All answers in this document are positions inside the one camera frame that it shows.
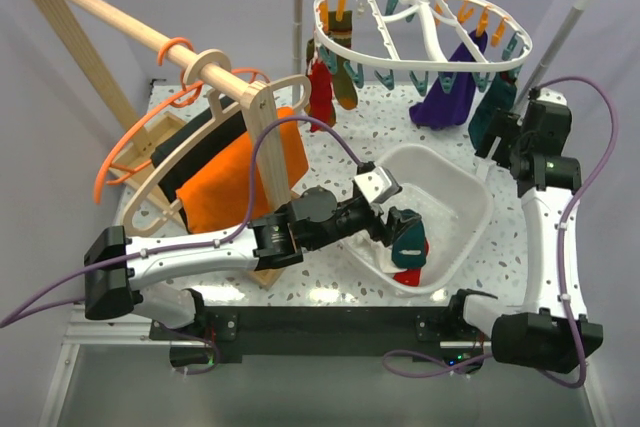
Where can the red santa sock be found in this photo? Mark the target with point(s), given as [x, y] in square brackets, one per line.
[409, 263]
[321, 97]

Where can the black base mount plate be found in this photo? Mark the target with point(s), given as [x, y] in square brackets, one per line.
[240, 332]

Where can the white sock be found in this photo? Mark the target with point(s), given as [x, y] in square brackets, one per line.
[378, 255]

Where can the striped olive sock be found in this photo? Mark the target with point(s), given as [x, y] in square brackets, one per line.
[345, 82]
[312, 58]

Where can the white plastic basin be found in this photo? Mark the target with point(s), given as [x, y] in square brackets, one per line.
[455, 206]

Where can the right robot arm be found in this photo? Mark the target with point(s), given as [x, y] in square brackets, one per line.
[550, 331]

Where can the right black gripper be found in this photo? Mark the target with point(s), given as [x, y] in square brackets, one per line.
[502, 124]

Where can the orange cloth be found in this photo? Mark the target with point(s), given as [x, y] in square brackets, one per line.
[216, 196]

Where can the purple sock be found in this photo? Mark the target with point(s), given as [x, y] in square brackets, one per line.
[441, 109]

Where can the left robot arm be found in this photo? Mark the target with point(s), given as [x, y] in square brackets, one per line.
[128, 275]

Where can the aluminium frame rail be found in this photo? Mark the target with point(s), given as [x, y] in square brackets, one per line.
[108, 373]

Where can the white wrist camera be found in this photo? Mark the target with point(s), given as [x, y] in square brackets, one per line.
[378, 185]
[547, 96]

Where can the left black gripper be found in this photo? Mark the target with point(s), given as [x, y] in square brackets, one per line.
[386, 233]

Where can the wooden hanger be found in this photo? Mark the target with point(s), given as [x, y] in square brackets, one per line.
[155, 202]

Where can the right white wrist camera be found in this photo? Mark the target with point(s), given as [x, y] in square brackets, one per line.
[547, 96]

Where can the dark green sock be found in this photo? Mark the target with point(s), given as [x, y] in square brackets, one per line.
[412, 238]
[500, 95]

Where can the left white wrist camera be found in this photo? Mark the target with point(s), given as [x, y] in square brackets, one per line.
[378, 185]

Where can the white clip sock hanger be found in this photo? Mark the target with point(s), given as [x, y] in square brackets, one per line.
[427, 40]

